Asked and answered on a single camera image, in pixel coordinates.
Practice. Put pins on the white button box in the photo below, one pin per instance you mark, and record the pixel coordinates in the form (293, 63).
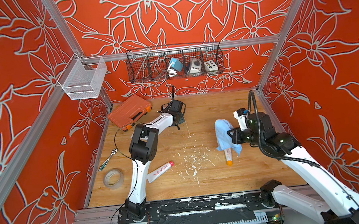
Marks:
(211, 67)

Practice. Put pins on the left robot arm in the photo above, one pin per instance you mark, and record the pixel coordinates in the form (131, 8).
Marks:
(144, 144)

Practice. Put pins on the ratchet wrench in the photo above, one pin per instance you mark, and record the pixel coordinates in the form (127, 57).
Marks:
(105, 163)

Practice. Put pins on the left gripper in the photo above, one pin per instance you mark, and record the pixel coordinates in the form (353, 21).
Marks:
(181, 118)

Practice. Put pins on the white round dial device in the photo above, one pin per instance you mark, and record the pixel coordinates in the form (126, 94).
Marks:
(194, 67)

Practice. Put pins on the black wire basket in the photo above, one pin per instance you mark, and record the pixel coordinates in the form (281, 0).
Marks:
(158, 63)

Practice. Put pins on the pink cap toothpaste tube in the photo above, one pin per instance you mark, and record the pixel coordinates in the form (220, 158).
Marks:
(159, 171)

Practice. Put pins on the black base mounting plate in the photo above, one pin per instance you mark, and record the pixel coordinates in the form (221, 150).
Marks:
(216, 209)

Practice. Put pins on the orange cap toothpaste tube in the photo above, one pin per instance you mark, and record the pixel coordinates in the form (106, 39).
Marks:
(228, 156)

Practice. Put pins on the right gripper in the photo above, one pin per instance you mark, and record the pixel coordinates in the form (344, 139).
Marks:
(236, 136)

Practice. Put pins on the blue microfiber cloth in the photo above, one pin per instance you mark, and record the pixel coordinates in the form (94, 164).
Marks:
(224, 141)

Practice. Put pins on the orange tool case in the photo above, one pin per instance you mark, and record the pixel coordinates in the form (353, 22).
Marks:
(129, 112)

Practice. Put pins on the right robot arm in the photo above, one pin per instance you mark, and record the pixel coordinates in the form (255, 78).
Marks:
(338, 205)

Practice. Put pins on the clear tape roll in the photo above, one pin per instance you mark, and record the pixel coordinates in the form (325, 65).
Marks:
(113, 179)

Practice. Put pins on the clear plastic bin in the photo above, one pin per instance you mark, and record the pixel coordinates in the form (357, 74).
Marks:
(78, 82)

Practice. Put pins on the teal white charger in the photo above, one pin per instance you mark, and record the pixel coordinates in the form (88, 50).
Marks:
(174, 67)

